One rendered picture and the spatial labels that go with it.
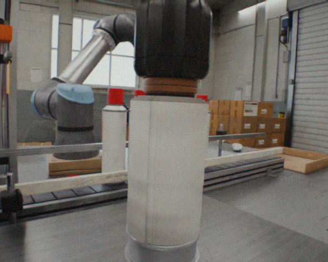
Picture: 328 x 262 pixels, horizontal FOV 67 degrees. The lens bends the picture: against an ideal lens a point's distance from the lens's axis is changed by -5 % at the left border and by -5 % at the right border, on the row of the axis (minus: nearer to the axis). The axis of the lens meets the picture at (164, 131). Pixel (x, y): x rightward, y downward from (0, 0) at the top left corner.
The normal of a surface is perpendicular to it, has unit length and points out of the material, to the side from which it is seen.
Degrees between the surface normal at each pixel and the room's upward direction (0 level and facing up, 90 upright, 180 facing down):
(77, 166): 90
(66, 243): 0
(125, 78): 90
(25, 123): 90
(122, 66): 90
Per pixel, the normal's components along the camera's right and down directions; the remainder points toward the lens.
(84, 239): 0.04, -0.99
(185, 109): 0.31, 0.16
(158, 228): -0.15, 0.15
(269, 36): -0.89, 0.00
